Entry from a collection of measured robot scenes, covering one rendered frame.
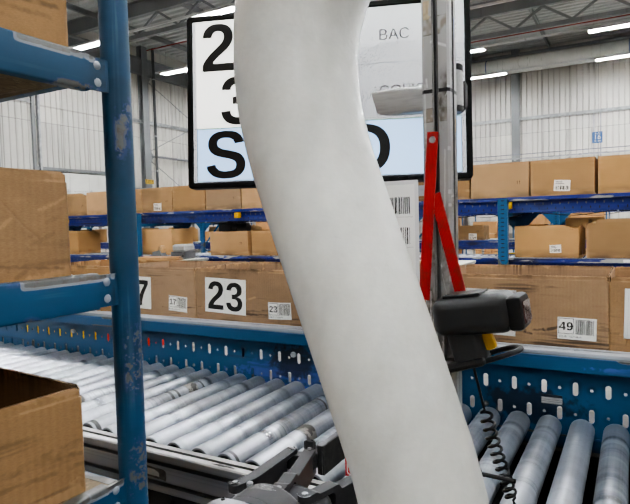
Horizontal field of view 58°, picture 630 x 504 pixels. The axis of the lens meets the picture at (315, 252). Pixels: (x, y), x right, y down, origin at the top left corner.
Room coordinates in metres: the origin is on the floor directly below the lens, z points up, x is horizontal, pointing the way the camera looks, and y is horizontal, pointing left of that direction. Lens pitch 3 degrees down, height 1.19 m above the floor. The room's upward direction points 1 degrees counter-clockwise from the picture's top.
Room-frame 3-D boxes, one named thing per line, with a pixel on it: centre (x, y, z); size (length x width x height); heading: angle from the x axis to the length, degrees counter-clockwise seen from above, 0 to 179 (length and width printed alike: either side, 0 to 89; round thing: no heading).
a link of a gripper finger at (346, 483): (0.48, -0.02, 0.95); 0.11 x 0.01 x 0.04; 135
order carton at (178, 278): (2.04, 0.49, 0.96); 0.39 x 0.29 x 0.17; 60
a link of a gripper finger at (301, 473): (0.51, 0.02, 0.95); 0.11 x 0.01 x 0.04; 167
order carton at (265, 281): (1.85, 0.14, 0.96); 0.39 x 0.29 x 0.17; 60
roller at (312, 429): (1.25, 0.01, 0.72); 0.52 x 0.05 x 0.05; 151
